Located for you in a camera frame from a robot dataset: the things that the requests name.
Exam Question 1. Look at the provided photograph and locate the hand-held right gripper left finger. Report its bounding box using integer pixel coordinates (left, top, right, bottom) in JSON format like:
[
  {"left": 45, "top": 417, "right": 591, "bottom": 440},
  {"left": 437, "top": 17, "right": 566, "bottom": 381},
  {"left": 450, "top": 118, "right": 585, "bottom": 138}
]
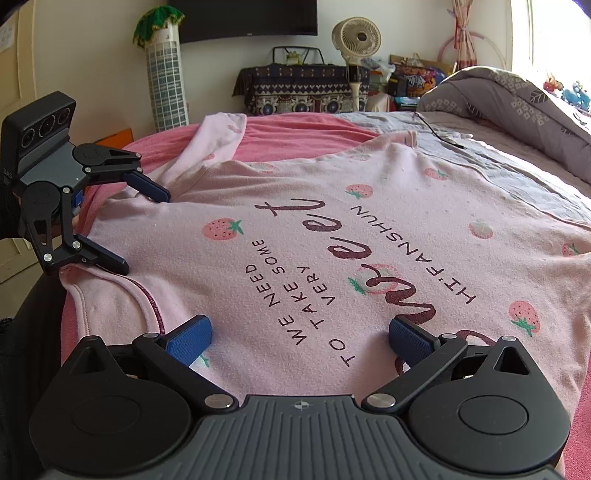
[{"left": 60, "top": 315, "right": 238, "bottom": 414}]

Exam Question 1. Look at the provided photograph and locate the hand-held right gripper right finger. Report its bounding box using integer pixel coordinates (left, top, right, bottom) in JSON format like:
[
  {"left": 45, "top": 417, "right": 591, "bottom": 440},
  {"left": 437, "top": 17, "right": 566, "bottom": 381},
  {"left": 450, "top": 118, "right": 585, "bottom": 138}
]
[{"left": 362, "top": 316, "right": 539, "bottom": 413}]

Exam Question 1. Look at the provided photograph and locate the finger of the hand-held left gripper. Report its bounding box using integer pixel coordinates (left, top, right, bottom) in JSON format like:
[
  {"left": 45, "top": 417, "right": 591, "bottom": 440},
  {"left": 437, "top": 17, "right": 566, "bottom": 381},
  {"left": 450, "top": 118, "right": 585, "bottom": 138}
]
[
  {"left": 85, "top": 148, "right": 171, "bottom": 203},
  {"left": 30, "top": 189, "right": 129, "bottom": 275}
]

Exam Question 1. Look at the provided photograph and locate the pink strawberry print shirt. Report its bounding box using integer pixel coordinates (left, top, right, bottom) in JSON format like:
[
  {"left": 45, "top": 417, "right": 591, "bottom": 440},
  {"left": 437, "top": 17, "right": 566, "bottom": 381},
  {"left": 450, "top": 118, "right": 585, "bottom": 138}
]
[{"left": 60, "top": 112, "right": 591, "bottom": 467}]

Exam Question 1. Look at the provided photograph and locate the orange box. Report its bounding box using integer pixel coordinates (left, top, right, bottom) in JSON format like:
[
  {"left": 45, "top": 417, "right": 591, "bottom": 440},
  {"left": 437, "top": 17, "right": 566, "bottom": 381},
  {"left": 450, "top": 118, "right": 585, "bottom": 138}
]
[{"left": 95, "top": 129, "right": 136, "bottom": 151}]

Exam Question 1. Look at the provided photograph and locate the cream wooden door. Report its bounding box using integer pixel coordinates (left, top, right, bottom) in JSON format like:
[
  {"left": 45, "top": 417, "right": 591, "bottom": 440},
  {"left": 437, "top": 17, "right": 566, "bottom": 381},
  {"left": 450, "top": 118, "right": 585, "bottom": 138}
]
[{"left": 0, "top": 0, "right": 56, "bottom": 284}]

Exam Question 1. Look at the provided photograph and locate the white tower fan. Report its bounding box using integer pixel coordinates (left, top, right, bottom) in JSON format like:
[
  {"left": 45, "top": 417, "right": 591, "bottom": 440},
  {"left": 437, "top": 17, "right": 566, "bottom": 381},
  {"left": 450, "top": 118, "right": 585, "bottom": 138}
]
[{"left": 147, "top": 23, "right": 190, "bottom": 133}]

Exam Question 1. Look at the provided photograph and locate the dark cloth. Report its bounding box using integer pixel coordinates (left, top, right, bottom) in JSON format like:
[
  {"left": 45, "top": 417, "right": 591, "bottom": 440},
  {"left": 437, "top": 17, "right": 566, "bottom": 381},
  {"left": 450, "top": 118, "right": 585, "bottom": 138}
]
[{"left": 0, "top": 231, "right": 70, "bottom": 480}]

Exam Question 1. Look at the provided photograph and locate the pink blanket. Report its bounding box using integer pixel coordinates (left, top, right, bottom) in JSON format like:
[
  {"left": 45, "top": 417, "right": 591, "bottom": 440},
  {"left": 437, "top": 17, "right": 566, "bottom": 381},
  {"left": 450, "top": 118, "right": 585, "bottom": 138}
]
[{"left": 60, "top": 113, "right": 591, "bottom": 480}]

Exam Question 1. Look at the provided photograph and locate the green fan cover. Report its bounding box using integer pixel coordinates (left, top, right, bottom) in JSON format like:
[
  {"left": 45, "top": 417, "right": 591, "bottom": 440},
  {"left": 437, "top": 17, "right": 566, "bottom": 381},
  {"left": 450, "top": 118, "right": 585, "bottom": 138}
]
[{"left": 133, "top": 6, "right": 186, "bottom": 47}]

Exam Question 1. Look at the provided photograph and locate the patterned cloth covered cabinet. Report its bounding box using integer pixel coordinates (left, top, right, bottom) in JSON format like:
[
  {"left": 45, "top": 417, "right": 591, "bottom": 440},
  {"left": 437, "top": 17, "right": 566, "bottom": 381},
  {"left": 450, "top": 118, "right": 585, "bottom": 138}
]
[{"left": 232, "top": 65, "right": 370, "bottom": 116}]

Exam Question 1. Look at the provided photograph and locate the black television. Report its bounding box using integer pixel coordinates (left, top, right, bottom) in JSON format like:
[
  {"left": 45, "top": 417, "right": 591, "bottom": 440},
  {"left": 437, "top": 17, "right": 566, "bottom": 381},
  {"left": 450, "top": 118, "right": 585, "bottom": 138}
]
[{"left": 167, "top": 0, "right": 319, "bottom": 45}]

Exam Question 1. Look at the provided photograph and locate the grey bed sheet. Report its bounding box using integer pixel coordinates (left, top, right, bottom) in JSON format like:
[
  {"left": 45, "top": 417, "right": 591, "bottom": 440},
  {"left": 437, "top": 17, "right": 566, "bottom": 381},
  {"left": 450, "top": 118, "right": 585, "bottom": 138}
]
[{"left": 332, "top": 110, "right": 591, "bottom": 227}]

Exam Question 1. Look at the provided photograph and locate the beige desk fan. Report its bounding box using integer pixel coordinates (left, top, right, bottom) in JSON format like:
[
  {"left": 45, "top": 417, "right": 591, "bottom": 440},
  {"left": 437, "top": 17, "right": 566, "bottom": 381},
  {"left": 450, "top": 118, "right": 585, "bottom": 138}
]
[{"left": 331, "top": 17, "right": 383, "bottom": 113}]

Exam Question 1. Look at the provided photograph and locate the pile of toys and bags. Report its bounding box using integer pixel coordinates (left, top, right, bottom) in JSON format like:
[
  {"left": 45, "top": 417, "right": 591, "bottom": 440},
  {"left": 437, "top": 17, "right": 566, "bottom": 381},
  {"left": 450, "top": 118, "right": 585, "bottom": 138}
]
[{"left": 367, "top": 53, "right": 455, "bottom": 112}]

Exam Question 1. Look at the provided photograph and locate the grey floral quilt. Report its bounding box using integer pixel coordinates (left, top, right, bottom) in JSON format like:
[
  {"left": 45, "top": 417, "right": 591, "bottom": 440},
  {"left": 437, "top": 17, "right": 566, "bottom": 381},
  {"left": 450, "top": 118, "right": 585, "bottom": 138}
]
[{"left": 418, "top": 66, "right": 591, "bottom": 185}]

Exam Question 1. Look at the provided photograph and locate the row of windowsill toys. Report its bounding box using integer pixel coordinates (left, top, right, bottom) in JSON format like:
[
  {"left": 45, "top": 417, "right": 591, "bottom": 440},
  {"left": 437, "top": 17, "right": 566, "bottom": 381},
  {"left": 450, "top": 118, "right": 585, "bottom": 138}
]
[{"left": 542, "top": 76, "right": 591, "bottom": 112}]

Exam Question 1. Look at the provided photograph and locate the pink hula hoop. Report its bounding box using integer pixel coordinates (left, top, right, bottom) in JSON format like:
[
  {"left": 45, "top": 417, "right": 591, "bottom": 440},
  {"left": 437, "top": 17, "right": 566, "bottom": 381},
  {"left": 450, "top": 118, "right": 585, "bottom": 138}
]
[{"left": 438, "top": 34, "right": 506, "bottom": 70}]

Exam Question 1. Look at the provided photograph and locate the pink checked curtain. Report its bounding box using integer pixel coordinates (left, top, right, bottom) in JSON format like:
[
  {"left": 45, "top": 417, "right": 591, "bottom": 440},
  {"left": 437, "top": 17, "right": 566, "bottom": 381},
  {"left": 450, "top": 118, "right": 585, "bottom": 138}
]
[{"left": 452, "top": 0, "right": 478, "bottom": 70}]

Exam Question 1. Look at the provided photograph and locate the black wire basket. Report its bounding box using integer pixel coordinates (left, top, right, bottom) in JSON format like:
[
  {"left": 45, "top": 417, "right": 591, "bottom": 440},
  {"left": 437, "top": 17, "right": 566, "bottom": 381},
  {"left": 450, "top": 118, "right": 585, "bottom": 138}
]
[{"left": 271, "top": 46, "right": 328, "bottom": 68}]

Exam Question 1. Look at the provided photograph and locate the black cable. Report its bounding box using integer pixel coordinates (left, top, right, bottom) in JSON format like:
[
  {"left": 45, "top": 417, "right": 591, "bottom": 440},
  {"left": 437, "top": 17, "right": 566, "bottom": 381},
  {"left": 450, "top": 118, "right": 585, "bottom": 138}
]
[{"left": 413, "top": 112, "right": 465, "bottom": 149}]

